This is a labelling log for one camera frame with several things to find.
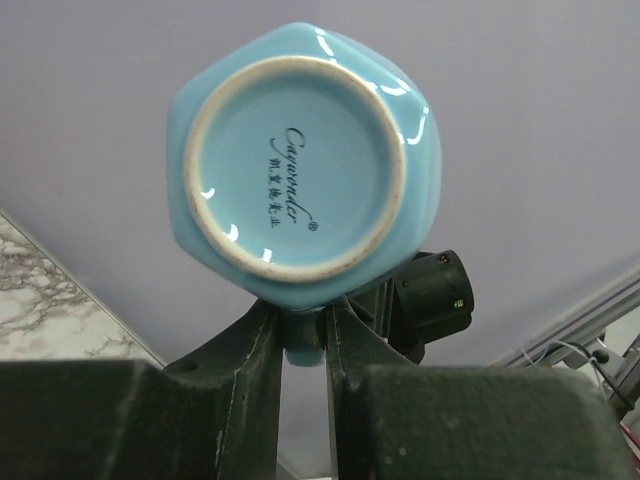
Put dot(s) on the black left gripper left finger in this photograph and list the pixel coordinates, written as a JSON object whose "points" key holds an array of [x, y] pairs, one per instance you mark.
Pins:
{"points": [[213, 414]]}

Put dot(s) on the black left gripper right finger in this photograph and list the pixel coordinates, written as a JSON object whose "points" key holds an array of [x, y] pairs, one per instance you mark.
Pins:
{"points": [[392, 419]]}

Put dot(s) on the light blue hexagonal mug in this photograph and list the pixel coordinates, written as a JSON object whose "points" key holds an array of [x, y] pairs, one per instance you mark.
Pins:
{"points": [[304, 167]]}

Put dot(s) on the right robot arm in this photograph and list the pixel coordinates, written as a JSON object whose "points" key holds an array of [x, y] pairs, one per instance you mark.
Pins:
{"points": [[426, 299]]}

